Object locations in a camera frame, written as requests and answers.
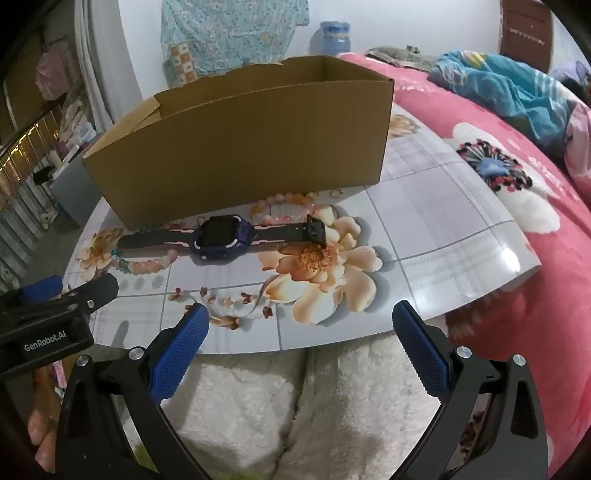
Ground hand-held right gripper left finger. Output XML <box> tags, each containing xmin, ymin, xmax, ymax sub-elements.
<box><xmin>58</xmin><ymin>302</ymin><xmax>211</xmax><ymax>480</ymax></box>

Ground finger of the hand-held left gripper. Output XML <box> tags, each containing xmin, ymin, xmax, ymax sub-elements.
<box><xmin>46</xmin><ymin>273</ymin><xmax>119</xmax><ymax>319</ymax></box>
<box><xmin>0</xmin><ymin>275</ymin><xmax>63</xmax><ymax>308</ymax></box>

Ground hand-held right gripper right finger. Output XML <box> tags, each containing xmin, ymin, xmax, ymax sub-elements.
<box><xmin>392</xmin><ymin>300</ymin><xmax>550</xmax><ymax>480</ymax></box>

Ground multicolour bead bracelet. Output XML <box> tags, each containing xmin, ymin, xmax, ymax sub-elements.
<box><xmin>111</xmin><ymin>222</ymin><xmax>199</xmax><ymax>275</ymax></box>

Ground purple smartwatch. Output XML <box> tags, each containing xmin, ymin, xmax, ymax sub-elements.
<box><xmin>117</xmin><ymin>215</ymin><xmax>328</xmax><ymax>254</ymax></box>

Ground pink bead bracelet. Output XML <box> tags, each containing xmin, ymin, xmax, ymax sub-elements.
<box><xmin>250</xmin><ymin>191</ymin><xmax>319</xmax><ymax>227</ymax></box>

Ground brown cardboard box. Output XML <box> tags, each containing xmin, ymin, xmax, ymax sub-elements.
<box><xmin>82</xmin><ymin>55</ymin><xmax>394</xmax><ymax>230</ymax></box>

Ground person's left hand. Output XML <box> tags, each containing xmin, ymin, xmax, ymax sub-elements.
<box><xmin>27</xmin><ymin>383</ymin><xmax>63</xmax><ymax>467</ymax></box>

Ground metal railing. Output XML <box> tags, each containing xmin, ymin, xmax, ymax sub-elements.
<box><xmin>0</xmin><ymin>106</ymin><xmax>65</xmax><ymax>278</ymax></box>

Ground grey cabinet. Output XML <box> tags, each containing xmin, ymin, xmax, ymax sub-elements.
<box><xmin>48</xmin><ymin>143</ymin><xmax>100</xmax><ymax>227</ymax></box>

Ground pale clutter pile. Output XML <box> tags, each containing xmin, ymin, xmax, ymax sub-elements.
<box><xmin>55</xmin><ymin>92</ymin><xmax>98</xmax><ymax>162</ymax></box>

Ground pink hanging garment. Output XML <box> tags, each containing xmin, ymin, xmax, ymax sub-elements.
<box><xmin>36</xmin><ymin>48</ymin><xmax>70</xmax><ymax>100</ymax></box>

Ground white curtain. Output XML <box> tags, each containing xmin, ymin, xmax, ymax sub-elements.
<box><xmin>74</xmin><ymin>0</ymin><xmax>125</xmax><ymax>130</ymax></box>

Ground pink floral blanket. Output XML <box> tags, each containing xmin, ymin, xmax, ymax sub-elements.
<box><xmin>337</xmin><ymin>51</ymin><xmax>591</xmax><ymax>480</ymax></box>

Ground pale pink quilt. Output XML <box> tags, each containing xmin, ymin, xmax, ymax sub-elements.
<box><xmin>564</xmin><ymin>99</ymin><xmax>591</xmax><ymax>190</ymax></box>

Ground blue patterned quilt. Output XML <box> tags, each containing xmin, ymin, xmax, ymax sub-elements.
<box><xmin>427</xmin><ymin>50</ymin><xmax>578</xmax><ymax>160</ymax></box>

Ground teal floral hanging cloth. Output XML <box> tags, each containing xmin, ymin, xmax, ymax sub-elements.
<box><xmin>161</xmin><ymin>0</ymin><xmax>310</xmax><ymax>86</ymax></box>

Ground olive green pillow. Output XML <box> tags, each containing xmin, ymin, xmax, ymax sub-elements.
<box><xmin>365</xmin><ymin>45</ymin><xmax>437</xmax><ymax>72</ymax></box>

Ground purple pillow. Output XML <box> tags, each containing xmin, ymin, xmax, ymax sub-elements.
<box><xmin>549</xmin><ymin>60</ymin><xmax>591</xmax><ymax>93</ymax></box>

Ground blue water jug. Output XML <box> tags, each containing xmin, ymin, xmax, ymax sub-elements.
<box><xmin>318</xmin><ymin>21</ymin><xmax>352</xmax><ymax>58</ymax></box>

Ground brown door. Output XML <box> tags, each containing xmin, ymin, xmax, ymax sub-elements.
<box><xmin>499</xmin><ymin>0</ymin><xmax>557</xmax><ymax>75</ymax></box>

